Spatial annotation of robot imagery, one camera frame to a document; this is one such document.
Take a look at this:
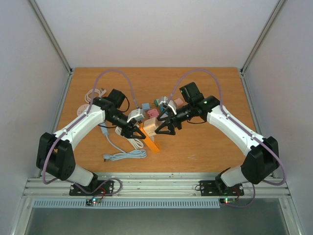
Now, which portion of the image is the pink small plug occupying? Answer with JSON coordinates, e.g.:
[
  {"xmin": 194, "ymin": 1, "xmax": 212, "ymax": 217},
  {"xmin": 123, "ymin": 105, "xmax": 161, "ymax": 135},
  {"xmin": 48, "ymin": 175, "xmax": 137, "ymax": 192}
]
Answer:
[{"xmin": 174, "ymin": 98, "xmax": 184, "ymax": 108}]

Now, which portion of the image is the pink plug adapter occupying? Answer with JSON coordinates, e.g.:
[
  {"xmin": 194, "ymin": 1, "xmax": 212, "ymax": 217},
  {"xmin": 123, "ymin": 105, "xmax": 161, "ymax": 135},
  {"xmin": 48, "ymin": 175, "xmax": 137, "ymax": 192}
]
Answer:
[{"xmin": 147, "ymin": 108, "xmax": 159, "ymax": 118}]

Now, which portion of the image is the white cable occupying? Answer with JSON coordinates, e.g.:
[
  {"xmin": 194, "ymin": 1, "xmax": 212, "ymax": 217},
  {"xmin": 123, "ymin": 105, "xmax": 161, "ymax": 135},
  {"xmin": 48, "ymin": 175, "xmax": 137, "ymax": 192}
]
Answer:
[{"xmin": 115, "ymin": 126, "xmax": 145, "ymax": 149}]

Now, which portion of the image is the beige cube plug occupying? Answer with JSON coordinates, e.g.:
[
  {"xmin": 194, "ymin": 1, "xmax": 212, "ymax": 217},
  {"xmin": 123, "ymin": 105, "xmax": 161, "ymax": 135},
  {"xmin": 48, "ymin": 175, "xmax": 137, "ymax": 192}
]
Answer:
[{"xmin": 143, "ymin": 117, "xmax": 162, "ymax": 137}]

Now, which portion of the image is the light blue usb charger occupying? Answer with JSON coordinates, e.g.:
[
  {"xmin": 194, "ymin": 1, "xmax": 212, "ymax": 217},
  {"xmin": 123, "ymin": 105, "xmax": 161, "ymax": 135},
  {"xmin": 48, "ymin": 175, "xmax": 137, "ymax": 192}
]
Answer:
[{"xmin": 142, "ymin": 102, "xmax": 153, "ymax": 111}]

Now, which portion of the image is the grey blue strip base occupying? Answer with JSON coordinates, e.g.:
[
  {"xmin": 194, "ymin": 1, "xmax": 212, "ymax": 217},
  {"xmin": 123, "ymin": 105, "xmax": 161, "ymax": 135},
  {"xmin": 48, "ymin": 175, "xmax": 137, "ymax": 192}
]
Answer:
[{"xmin": 99, "ymin": 123, "xmax": 109, "ymax": 136}]

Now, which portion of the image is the orange power strip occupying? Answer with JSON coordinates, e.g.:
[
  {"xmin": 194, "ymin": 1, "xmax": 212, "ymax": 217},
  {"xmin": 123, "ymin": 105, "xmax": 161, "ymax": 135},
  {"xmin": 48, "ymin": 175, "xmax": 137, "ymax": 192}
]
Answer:
[{"xmin": 139, "ymin": 123, "xmax": 161, "ymax": 153}]

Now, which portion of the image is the grey cable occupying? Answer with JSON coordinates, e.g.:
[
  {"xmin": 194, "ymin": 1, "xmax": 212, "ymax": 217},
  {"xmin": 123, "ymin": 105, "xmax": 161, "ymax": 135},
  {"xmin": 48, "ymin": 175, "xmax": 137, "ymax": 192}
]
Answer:
[{"xmin": 103, "ymin": 134, "xmax": 148, "ymax": 163}]

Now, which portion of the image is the round beige power strip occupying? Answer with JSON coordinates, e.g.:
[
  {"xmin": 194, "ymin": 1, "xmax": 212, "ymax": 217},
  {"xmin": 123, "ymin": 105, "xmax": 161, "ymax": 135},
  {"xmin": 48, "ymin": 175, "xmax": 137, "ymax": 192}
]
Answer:
[{"xmin": 76, "ymin": 104, "xmax": 89, "ymax": 116}]

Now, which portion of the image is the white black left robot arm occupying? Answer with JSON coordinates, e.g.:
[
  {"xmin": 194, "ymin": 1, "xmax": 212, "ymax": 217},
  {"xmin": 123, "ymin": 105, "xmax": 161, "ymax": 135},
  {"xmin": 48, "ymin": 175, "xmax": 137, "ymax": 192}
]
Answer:
[{"xmin": 36, "ymin": 89, "xmax": 146, "ymax": 195}]

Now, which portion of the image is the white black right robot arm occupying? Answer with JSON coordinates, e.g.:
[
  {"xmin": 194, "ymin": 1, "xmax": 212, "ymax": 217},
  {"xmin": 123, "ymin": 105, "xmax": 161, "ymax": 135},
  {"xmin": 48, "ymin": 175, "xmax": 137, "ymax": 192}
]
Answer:
[{"xmin": 155, "ymin": 82, "xmax": 280, "ymax": 195}]

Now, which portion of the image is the left controller board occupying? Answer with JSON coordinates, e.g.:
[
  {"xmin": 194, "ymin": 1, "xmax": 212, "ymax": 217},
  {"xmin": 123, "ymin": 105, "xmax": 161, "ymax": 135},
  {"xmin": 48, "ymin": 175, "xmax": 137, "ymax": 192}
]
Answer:
[{"xmin": 85, "ymin": 198, "xmax": 102, "ymax": 207}]

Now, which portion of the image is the controller board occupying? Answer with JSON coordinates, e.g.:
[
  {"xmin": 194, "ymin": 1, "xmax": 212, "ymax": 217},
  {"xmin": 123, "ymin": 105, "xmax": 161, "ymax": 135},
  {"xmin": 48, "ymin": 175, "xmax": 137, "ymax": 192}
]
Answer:
[
  {"xmin": 220, "ymin": 197, "xmax": 239, "ymax": 204},
  {"xmin": 85, "ymin": 198, "xmax": 102, "ymax": 207}
]

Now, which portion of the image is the right controller board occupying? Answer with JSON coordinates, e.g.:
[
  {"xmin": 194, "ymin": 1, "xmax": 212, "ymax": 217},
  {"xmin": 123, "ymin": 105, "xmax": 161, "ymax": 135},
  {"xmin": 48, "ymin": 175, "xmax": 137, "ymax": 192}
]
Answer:
[{"xmin": 220, "ymin": 197, "xmax": 239, "ymax": 204}]

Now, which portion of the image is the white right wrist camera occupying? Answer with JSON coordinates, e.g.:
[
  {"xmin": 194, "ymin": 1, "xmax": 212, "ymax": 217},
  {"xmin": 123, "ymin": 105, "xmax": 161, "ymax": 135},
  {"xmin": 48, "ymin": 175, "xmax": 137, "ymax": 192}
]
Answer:
[{"xmin": 158, "ymin": 96, "xmax": 177, "ymax": 115}]

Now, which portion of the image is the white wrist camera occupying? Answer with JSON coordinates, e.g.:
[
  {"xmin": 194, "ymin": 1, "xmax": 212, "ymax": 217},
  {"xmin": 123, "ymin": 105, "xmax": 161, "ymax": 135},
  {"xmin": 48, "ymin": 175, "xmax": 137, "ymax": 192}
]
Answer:
[
  {"xmin": 127, "ymin": 108, "xmax": 145, "ymax": 123},
  {"xmin": 158, "ymin": 96, "xmax": 177, "ymax": 115}
]

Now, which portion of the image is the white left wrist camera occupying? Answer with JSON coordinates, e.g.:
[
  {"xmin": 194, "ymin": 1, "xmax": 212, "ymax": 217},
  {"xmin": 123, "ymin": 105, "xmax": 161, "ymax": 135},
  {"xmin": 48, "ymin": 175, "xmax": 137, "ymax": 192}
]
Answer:
[{"xmin": 127, "ymin": 108, "xmax": 145, "ymax": 123}]

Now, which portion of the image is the white power strip cord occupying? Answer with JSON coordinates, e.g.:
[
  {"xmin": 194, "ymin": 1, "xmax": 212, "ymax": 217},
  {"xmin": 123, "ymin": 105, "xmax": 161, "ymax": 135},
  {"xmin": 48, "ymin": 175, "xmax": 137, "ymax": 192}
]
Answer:
[{"xmin": 84, "ymin": 88, "xmax": 108, "ymax": 103}]

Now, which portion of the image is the aluminium rail frame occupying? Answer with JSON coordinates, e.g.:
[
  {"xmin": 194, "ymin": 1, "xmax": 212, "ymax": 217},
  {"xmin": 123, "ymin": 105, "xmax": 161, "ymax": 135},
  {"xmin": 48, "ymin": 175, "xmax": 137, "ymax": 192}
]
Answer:
[{"xmin": 12, "ymin": 69, "xmax": 304, "ymax": 235}]

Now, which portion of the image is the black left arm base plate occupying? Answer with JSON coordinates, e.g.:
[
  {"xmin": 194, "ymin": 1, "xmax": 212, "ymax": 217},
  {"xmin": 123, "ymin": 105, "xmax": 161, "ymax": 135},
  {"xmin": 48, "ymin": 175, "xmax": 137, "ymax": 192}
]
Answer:
[{"xmin": 69, "ymin": 179, "xmax": 114, "ymax": 196}]

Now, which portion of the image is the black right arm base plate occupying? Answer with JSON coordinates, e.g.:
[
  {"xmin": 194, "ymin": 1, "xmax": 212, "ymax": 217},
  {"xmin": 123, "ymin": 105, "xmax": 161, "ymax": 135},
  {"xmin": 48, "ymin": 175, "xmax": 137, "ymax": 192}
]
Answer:
[{"xmin": 195, "ymin": 180, "xmax": 245, "ymax": 197}]

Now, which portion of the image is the grey slotted cable duct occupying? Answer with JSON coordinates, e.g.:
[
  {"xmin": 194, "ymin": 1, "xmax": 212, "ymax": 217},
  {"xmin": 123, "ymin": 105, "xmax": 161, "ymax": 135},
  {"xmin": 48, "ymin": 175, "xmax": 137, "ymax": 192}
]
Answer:
[{"xmin": 33, "ymin": 198, "xmax": 220, "ymax": 209}]

